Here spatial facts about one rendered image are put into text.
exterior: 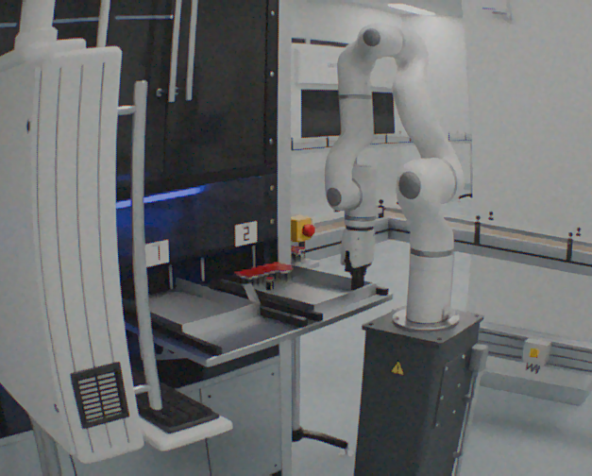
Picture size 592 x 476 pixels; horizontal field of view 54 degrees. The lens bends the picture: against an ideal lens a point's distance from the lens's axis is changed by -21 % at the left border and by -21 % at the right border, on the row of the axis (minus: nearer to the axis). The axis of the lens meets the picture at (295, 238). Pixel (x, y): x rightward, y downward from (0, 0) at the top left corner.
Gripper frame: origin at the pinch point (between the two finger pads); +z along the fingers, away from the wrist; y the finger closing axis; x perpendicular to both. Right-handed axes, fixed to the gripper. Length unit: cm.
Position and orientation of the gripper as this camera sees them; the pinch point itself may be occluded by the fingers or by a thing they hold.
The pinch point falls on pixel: (357, 282)
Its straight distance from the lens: 195.6
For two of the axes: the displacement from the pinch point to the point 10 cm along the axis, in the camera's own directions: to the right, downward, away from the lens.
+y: -6.7, 1.6, -7.3
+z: -0.1, 9.8, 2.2
